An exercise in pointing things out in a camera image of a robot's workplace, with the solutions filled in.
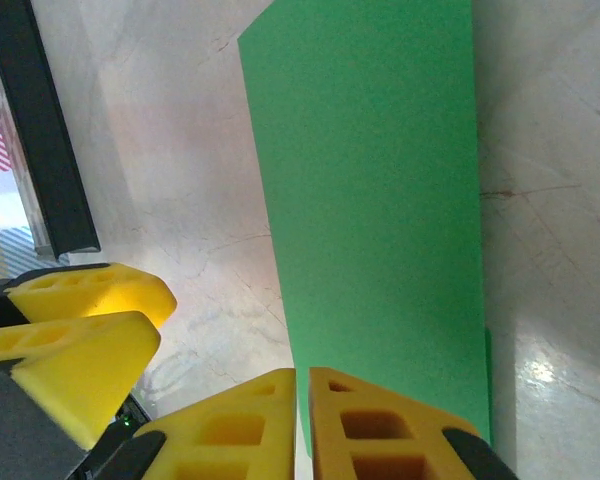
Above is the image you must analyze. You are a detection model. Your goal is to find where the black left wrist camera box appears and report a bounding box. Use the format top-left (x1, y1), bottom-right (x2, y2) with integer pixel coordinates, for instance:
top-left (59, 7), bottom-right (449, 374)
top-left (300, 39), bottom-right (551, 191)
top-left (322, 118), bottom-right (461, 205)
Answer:
top-left (79, 393), bottom-right (155, 480)

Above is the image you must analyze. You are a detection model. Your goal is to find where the black grey chessboard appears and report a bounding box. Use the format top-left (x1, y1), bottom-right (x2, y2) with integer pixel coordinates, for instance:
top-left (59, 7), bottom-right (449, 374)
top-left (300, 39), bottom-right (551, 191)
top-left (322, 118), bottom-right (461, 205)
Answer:
top-left (0, 0), bottom-right (101, 260)

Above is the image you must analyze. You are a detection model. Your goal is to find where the green paper sheet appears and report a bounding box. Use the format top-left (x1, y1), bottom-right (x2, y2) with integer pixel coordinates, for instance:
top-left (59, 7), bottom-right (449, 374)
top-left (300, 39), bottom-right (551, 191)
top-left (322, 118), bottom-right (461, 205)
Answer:
top-left (237, 0), bottom-right (494, 459)

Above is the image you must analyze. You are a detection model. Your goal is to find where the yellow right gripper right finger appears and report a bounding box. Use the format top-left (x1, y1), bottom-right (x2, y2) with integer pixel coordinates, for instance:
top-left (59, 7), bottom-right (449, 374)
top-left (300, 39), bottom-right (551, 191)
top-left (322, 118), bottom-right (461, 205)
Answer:
top-left (308, 367), bottom-right (519, 480)

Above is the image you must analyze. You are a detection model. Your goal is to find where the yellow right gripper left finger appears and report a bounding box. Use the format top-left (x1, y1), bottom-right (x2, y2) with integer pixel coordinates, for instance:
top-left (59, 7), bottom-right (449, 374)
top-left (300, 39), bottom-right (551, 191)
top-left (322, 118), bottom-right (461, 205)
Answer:
top-left (87, 368), bottom-right (297, 480)

